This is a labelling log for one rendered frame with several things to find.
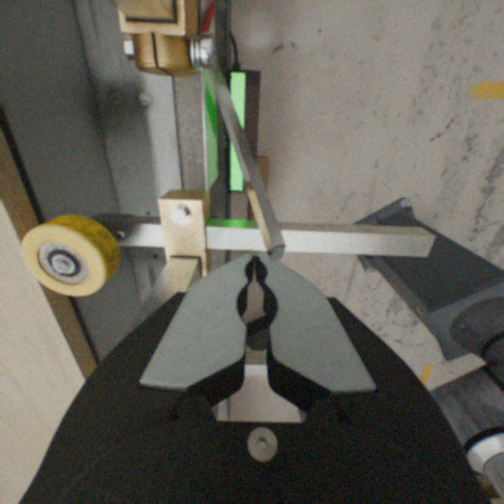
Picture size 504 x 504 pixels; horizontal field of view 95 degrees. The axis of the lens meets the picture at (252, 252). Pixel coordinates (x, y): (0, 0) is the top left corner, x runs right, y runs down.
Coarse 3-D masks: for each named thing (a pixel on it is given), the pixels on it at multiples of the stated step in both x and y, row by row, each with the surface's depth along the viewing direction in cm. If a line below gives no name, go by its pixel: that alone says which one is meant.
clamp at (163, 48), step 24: (192, 0) 18; (120, 24) 17; (144, 24) 17; (168, 24) 17; (192, 24) 19; (144, 48) 18; (168, 48) 18; (144, 72) 21; (168, 72) 20; (192, 72) 20
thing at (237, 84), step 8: (232, 80) 32; (240, 80) 32; (232, 88) 33; (240, 88) 33; (232, 96) 33; (240, 96) 33; (240, 104) 34; (240, 112) 34; (240, 120) 35; (232, 152) 37; (232, 160) 37; (232, 168) 38; (232, 176) 39; (240, 176) 39; (232, 184) 39; (240, 184) 39
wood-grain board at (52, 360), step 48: (0, 144) 20; (0, 192) 20; (0, 240) 22; (0, 288) 25; (48, 288) 26; (0, 336) 28; (48, 336) 28; (0, 384) 33; (48, 384) 33; (0, 432) 39; (48, 432) 39; (0, 480) 49
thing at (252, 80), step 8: (248, 80) 32; (256, 80) 32; (248, 88) 33; (256, 88) 33; (248, 96) 33; (256, 96) 33; (248, 104) 34; (256, 104) 34; (248, 112) 34; (256, 112) 34; (248, 120) 35; (256, 120) 35; (248, 128) 35; (256, 128) 35; (248, 136) 36
